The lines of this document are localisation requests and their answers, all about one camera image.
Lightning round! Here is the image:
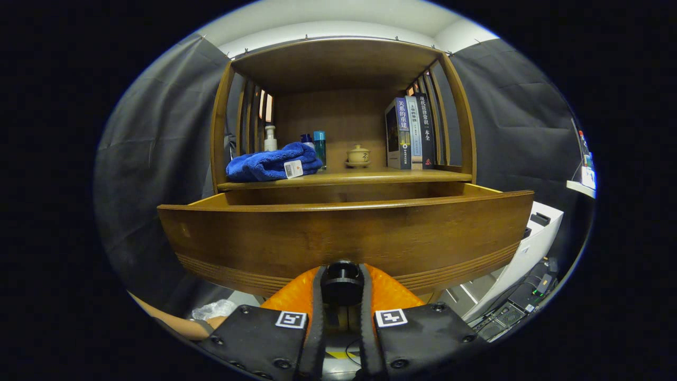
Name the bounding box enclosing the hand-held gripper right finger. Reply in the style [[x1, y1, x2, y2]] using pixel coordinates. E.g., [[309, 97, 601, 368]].
[[360, 264, 490, 380]]

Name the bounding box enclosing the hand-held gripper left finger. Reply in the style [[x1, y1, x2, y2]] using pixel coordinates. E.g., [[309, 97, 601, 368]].
[[198, 265, 328, 380]]

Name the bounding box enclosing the wooden drawer with black knob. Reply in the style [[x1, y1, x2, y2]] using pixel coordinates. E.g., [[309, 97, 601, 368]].
[[157, 183, 535, 307]]

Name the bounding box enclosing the wooden countertop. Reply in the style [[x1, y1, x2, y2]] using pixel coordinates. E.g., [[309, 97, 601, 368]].
[[217, 166, 473, 191]]

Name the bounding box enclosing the wooden cabinet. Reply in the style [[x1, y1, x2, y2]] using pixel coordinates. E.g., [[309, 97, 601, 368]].
[[210, 37, 478, 194]]

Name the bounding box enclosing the clear plastic bag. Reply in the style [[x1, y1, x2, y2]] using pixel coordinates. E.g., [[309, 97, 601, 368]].
[[191, 299, 239, 322]]

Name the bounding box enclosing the black electronic device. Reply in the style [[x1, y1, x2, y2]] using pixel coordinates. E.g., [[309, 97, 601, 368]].
[[473, 258, 560, 342]]

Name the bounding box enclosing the blue towel with tag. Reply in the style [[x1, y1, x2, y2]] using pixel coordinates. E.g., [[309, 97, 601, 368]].
[[226, 142, 324, 183]]

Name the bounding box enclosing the beige lidded tea cup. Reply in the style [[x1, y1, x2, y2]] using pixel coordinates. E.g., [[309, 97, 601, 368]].
[[345, 144, 372, 169]]

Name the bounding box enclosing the clear teal bottle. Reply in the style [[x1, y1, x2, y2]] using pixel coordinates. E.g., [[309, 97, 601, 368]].
[[313, 131, 327, 170]]

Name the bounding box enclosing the white side unit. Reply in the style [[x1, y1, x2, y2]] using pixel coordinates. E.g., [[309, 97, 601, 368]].
[[460, 201, 564, 322]]

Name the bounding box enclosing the blue spine book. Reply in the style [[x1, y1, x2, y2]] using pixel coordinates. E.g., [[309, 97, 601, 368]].
[[385, 97, 413, 170]]

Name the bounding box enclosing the pale spine book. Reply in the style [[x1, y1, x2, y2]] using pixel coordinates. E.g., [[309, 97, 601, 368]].
[[405, 95, 424, 170]]

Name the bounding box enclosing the black spine book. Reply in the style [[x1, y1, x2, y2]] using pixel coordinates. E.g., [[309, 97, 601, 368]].
[[413, 93, 436, 170]]

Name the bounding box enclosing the white and blue box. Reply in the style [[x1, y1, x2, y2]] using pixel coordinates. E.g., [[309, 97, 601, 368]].
[[582, 153, 597, 189]]

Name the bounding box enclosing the white wall shelf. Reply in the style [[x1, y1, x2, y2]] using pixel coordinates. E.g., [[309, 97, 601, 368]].
[[566, 180, 597, 199]]

